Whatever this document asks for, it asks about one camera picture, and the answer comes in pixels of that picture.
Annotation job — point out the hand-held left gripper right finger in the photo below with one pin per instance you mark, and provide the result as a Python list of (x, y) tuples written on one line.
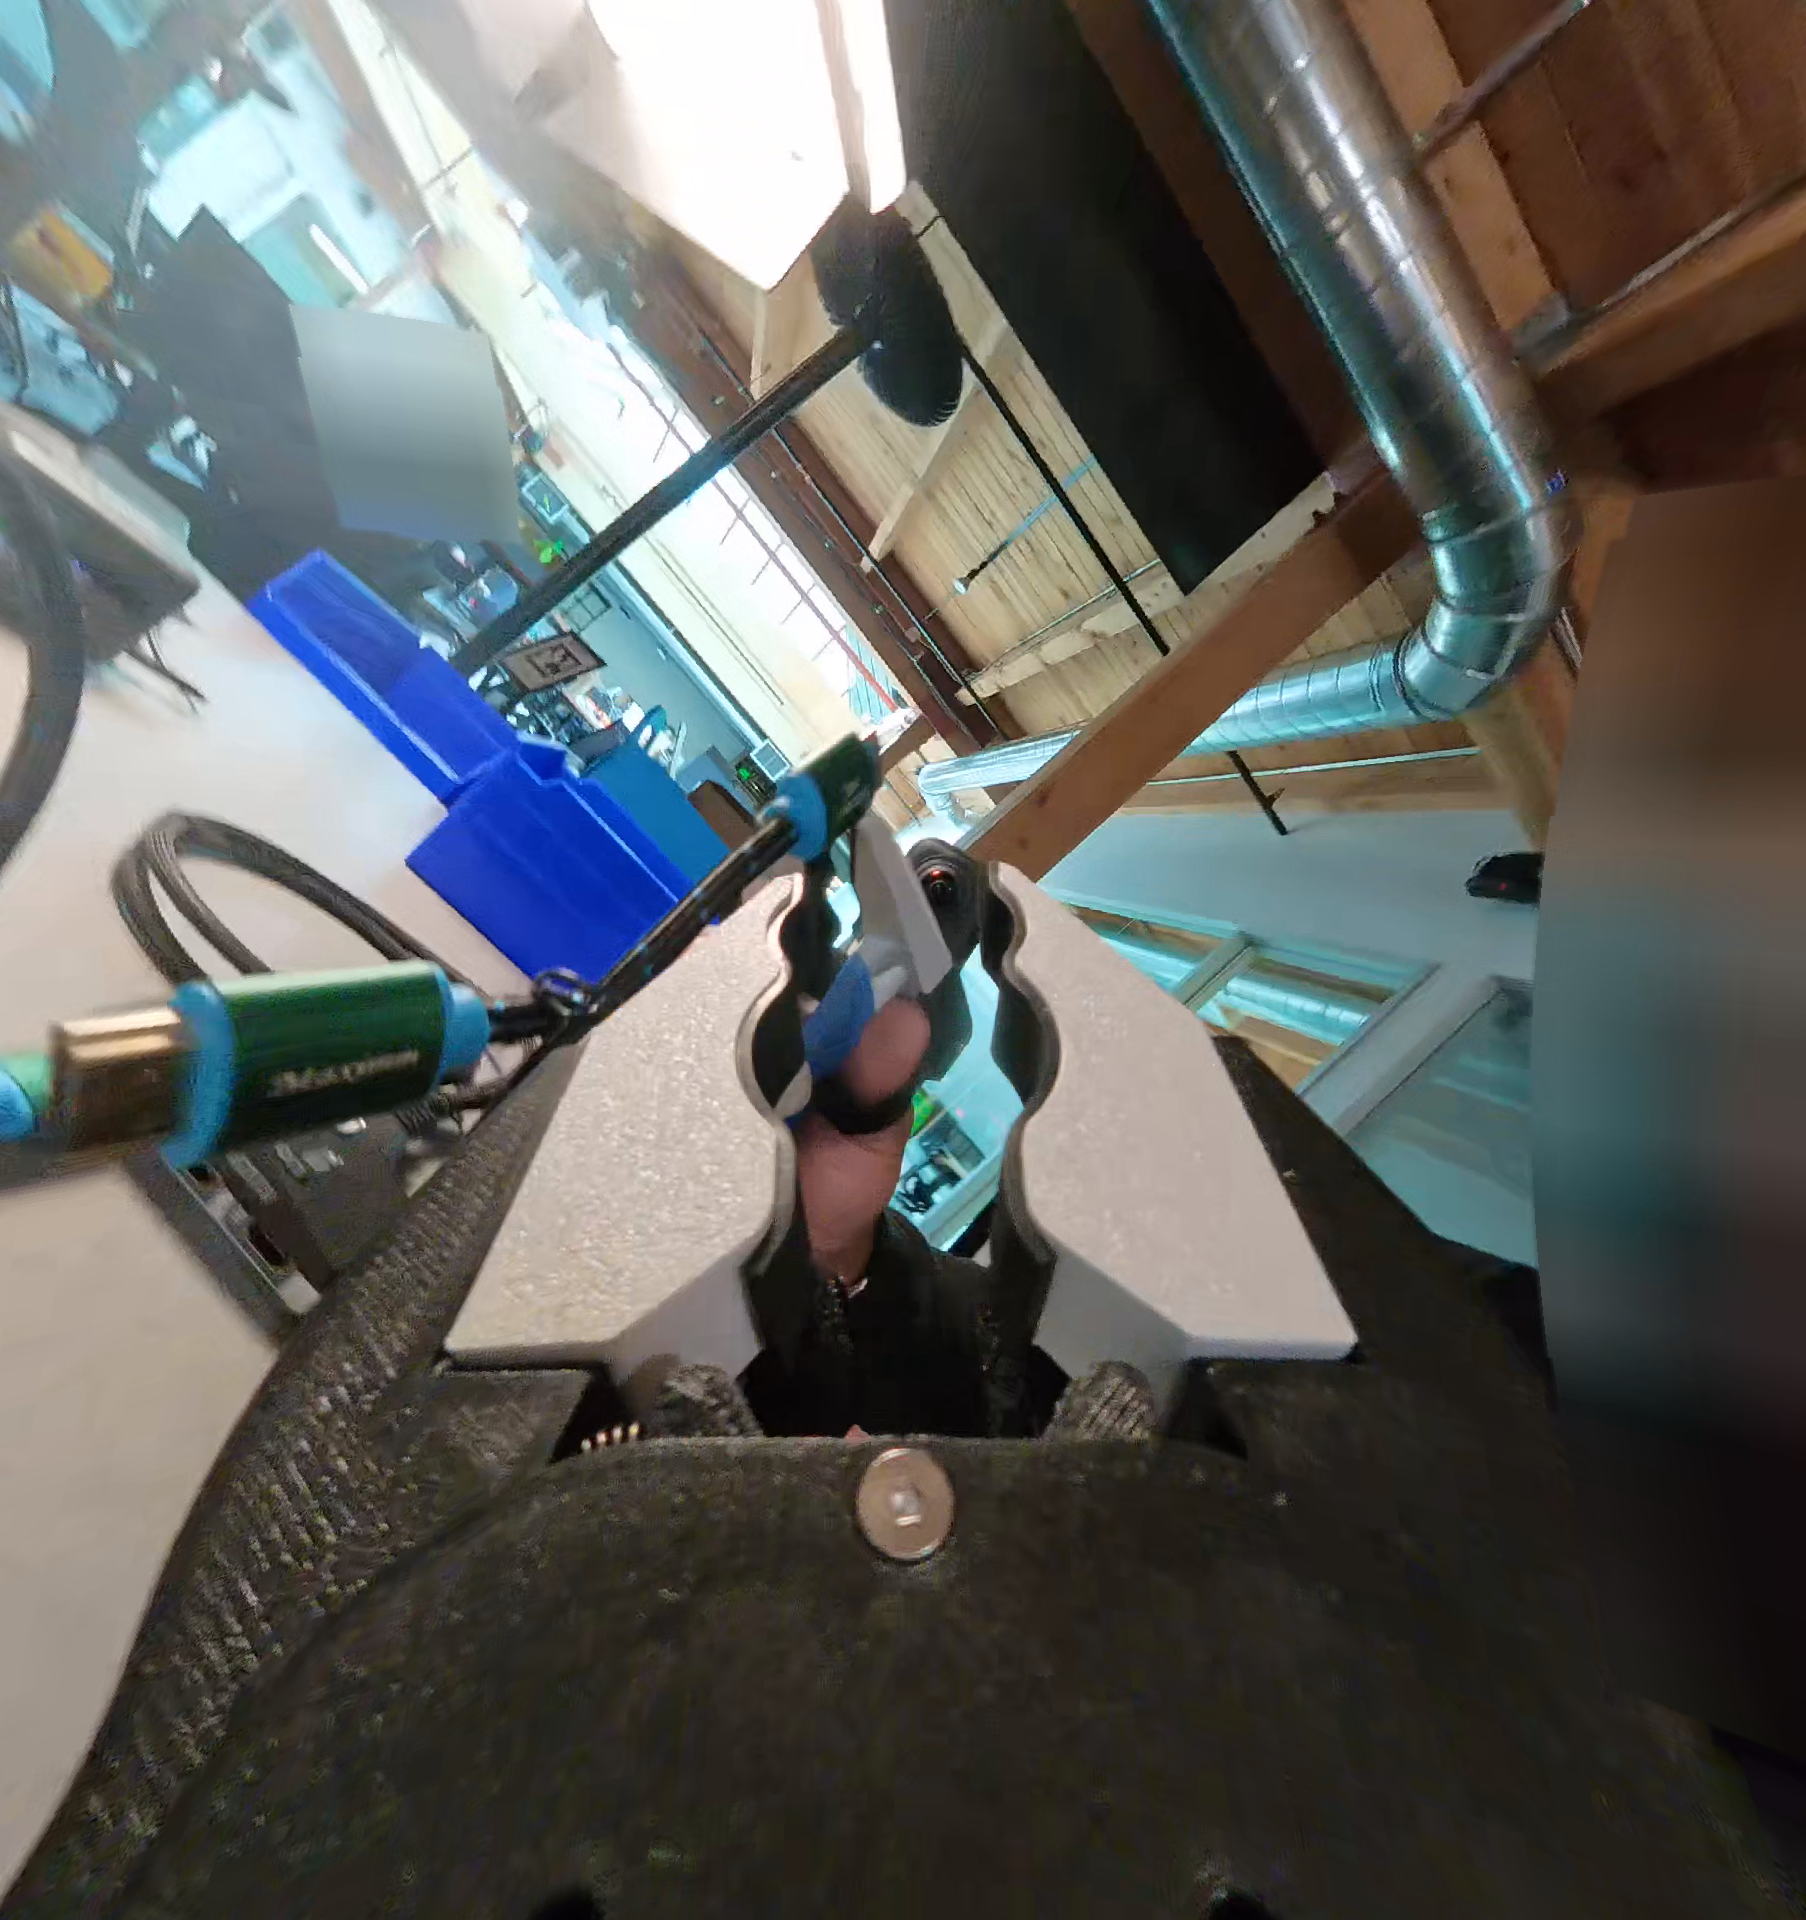
[(1189, 1187)]

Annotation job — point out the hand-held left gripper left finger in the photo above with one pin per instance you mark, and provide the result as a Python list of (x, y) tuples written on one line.
[(620, 1187)]

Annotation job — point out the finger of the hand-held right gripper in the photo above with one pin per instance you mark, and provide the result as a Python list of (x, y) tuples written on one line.
[(893, 898)]

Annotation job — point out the black hdmi switch box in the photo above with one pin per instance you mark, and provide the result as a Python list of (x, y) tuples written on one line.
[(329, 1203)]

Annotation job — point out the blue plastic bin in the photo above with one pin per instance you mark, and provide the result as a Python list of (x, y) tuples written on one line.
[(541, 871), (344, 643)]

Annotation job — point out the person's right forearm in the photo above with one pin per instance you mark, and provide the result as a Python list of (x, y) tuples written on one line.
[(906, 1331)]

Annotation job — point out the blue partition panel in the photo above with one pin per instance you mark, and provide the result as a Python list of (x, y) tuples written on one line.
[(652, 817)]

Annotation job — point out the wooden beam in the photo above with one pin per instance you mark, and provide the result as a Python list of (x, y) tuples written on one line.
[(1189, 688)]

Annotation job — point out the black white marker tag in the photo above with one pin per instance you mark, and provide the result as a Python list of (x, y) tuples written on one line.
[(553, 660)]

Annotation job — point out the black metal pole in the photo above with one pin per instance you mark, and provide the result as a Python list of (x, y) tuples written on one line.
[(662, 492)]

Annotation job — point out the dark grey power bank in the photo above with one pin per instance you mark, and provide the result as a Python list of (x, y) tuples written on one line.
[(121, 572)]

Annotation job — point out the white light panel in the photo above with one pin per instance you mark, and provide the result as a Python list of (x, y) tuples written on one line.
[(739, 119)]

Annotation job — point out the silver ventilation duct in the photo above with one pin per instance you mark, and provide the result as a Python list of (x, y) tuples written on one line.
[(1288, 1006), (1442, 376)]

